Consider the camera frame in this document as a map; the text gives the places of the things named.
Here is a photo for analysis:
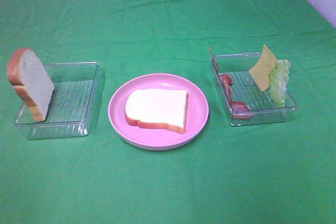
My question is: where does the bread slice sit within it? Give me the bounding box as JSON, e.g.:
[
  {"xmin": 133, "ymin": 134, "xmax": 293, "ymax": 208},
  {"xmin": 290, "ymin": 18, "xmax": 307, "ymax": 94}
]
[
  {"xmin": 7, "ymin": 48, "xmax": 55, "ymax": 122},
  {"xmin": 124, "ymin": 89, "xmax": 188, "ymax": 134}
]

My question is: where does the bacon strip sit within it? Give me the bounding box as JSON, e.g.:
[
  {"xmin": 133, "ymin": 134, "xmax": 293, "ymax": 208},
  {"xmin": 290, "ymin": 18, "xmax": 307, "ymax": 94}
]
[
  {"xmin": 223, "ymin": 80, "xmax": 252, "ymax": 120},
  {"xmin": 209, "ymin": 48, "xmax": 233, "ymax": 86}
]

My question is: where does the yellow cheese slice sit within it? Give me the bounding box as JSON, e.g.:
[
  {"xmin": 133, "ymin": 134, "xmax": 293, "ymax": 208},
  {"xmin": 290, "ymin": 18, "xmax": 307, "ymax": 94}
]
[{"xmin": 249, "ymin": 44, "xmax": 277, "ymax": 92}]

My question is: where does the green lettuce leaf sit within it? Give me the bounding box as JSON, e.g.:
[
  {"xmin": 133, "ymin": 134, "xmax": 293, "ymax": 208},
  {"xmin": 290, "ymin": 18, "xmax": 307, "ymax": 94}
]
[{"xmin": 268, "ymin": 59, "xmax": 290, "ymax": 108}]

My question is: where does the pink round plate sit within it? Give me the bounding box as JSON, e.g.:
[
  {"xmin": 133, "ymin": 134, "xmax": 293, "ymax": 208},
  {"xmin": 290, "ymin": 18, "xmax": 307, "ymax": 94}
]
[{"xmin": 108, "ymin": 73, "xmax": 209, "ymax": 151}]

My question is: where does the clear right plastic tray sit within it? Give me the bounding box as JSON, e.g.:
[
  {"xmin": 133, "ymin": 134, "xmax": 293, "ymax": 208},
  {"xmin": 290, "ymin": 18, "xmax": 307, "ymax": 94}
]
[{"xmin": 211, "ymin": 52, "xmax": 297, "ymax": 126}]

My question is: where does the clear plastic tray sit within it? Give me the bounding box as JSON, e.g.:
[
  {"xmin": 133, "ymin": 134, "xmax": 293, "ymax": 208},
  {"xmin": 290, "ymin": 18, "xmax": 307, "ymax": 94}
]
[
  {"xmin": 211, "ymin": 52, "xmax": 297, "ymax": 126},
  {"xmin": 14, "ymin": 62, "xmax": 99, "ymax": 140}
]

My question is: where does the green tablecloth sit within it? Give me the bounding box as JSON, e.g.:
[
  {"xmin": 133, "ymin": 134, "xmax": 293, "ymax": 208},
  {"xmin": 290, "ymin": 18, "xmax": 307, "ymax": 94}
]
[{"xmin": 1, "ymin": 0, "xmax": 335, "ymax": 223}]

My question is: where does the clear left plastic tray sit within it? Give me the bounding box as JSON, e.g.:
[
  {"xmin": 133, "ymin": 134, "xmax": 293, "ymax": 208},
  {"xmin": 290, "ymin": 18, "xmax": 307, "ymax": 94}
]
[{"xmin": 14, "ymin": 62, "xmax": 99, "ymax": 140}]

